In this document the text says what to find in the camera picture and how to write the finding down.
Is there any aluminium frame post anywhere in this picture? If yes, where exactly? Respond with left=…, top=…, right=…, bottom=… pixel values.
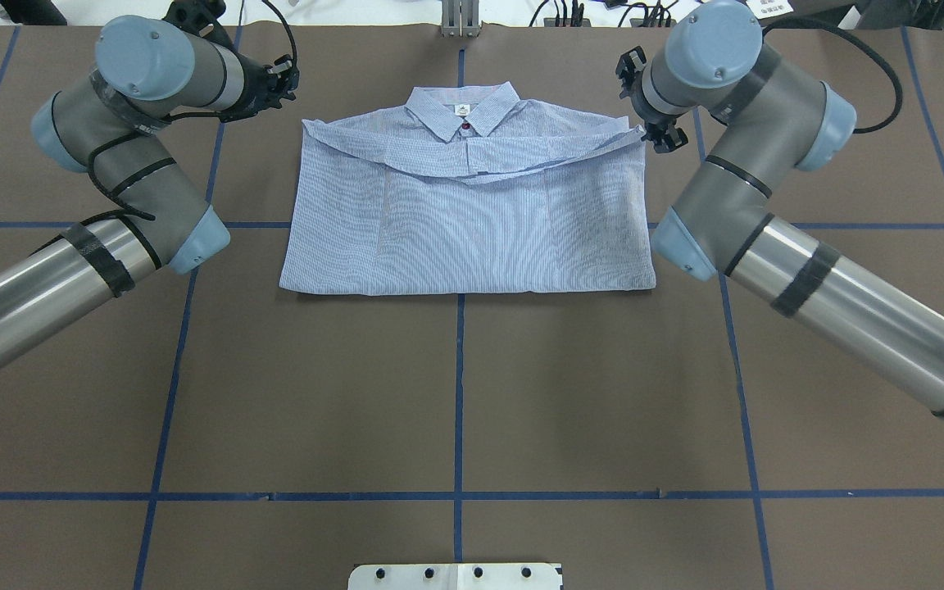
left=441, top=0, right=482, bottom=38

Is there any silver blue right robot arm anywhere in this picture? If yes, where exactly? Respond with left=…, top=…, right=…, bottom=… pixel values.
left=615, top=1, right=944, bottom=423

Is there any blue white striped shirt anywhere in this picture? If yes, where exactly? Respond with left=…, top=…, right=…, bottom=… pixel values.
left=279, top=83, right=656, bottom=296

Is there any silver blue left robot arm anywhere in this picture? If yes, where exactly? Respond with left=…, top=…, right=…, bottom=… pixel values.
left=0, top=1, right=300, bottom=369

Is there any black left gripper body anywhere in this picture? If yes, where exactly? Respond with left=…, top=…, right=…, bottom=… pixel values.
left=238, top=56, right=300, bottom=116

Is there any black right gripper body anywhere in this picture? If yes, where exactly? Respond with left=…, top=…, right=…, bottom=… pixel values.
left=615, top=48, right=689, bottom=154

